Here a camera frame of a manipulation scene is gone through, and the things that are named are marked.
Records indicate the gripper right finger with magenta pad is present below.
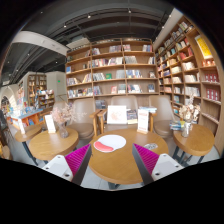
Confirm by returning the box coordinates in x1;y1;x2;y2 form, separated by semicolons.
132;144;183;185

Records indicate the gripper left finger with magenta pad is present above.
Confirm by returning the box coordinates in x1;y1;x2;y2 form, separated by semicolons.
43;144;92;185

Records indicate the small dark patterned mouse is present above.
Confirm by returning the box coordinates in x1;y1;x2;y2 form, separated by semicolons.
143;143;158;150

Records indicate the white and red mouse pad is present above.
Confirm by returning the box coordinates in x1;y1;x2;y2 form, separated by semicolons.
93;134;126;153

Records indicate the round wooden centre table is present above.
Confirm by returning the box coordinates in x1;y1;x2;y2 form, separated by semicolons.
89;129;169;185

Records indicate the white sign on left table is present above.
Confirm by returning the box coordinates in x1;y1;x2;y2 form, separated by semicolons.
45;115;56;133

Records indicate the white sign on table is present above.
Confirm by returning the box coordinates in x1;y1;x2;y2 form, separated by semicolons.
45;115;56;133
137;109;149;133

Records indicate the beige armchair right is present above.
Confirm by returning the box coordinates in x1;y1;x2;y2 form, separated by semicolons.
149;95;176;138

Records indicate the beige armchair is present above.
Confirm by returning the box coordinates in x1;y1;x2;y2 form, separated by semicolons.
98;95;157;133
53;97;100;141
149;95;176;138

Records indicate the stack of books right table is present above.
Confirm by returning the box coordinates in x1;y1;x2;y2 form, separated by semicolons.
170;121;185;130

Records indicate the beige armchair left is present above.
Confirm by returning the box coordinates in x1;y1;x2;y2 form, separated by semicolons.
53;97;100;141

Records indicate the white sign on centre table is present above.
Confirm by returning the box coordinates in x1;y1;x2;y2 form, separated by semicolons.
137;109;149;133

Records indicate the book standing beside cushion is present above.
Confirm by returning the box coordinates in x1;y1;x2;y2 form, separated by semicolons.
127;110;138;124

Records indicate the glass vase with dried flowers left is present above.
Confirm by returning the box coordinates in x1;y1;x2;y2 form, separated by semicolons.
51;102;72;138

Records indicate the glass vase with dried flowers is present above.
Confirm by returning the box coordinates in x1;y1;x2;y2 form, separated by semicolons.
51;102;72;138
179;95;200;137

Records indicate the round wooden right table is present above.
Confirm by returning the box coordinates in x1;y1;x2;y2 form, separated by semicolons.
173;124;215;166

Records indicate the small round wooden table far left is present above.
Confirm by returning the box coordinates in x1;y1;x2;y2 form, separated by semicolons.
15;125;42;164

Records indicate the stack of books on armrest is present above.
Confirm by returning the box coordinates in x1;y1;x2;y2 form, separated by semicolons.
139;106;157;113

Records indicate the orange and blue display counter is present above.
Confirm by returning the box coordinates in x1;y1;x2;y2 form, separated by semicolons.
10;109;42;128

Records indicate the white cushion with red print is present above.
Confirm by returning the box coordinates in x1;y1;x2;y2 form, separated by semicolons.
107;105;127;124

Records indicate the glass vase with dried flowers right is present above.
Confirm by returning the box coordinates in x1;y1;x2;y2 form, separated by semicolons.
179;95;200;137

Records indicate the beige armchair centre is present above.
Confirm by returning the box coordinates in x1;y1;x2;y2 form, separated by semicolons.
98;95;157;133

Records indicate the distant wooden bookshelf left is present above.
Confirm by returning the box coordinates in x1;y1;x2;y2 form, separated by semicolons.
28;74;55;109

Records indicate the large wooden bookshelf back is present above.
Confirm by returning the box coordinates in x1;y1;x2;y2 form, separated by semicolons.
65;38;159;106

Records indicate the wooden bookshelf right wall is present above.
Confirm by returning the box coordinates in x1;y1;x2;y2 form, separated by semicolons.
154;11;224;152

